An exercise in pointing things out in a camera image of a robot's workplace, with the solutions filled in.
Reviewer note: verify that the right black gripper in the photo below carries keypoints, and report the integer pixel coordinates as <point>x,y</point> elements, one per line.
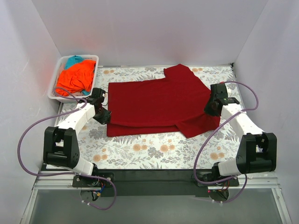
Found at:
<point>210,109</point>

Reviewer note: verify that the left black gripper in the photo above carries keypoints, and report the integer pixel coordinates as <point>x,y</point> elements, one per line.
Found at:
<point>104,115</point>

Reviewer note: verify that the dark red t-shirt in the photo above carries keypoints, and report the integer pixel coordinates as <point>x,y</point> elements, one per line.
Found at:
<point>174,103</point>

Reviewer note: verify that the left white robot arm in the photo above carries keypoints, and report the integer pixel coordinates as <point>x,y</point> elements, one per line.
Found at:
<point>61,147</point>

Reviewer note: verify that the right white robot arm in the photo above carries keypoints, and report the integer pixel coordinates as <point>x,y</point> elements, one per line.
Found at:
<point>257,151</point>

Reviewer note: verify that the orange t-shirt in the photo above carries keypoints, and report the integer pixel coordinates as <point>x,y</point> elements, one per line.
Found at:
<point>77,78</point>

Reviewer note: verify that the teal t-shirt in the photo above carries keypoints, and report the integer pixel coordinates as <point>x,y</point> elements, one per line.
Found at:
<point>72,61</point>

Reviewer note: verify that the white plastic laundry basket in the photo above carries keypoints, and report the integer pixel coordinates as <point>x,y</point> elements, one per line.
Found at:
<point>57,71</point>

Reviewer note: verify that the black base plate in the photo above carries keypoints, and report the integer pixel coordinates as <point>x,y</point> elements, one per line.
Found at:
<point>154,184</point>

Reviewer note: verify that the aluminium frame rail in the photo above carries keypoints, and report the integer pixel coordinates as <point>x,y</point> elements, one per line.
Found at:
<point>261,180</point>

